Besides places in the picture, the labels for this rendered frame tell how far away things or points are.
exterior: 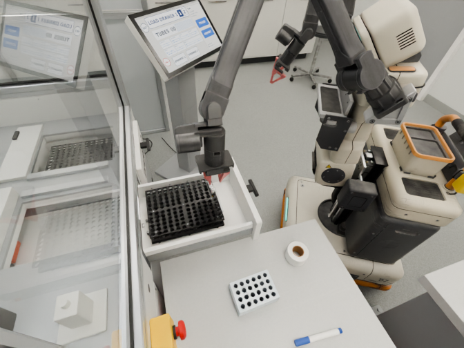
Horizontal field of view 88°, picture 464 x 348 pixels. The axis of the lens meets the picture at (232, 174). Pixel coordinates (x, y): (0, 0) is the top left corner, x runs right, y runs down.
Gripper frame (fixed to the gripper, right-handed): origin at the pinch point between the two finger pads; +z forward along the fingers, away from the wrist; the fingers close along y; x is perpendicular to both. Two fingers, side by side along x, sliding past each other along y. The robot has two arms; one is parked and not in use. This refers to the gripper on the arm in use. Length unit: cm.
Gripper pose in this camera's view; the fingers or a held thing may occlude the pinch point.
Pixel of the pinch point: (214, 180)
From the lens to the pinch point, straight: 75.4
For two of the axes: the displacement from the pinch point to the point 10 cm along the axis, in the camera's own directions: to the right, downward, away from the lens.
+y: 9.5, -2.0, 2.4
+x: -3.1, -7.2, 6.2
